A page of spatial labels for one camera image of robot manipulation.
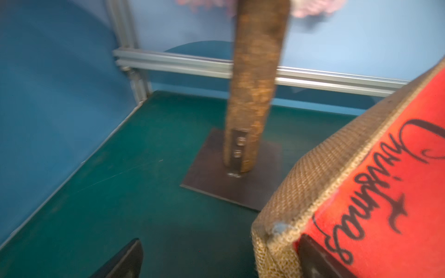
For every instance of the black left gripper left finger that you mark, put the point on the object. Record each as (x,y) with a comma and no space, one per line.
(126,263)

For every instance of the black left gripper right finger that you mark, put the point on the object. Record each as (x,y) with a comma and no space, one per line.
(316,262)

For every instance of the red burlap canvas bag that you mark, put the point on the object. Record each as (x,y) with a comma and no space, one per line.
(372,194)

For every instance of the pink cherry blossom tree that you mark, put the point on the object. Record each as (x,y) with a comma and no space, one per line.
(234,164)

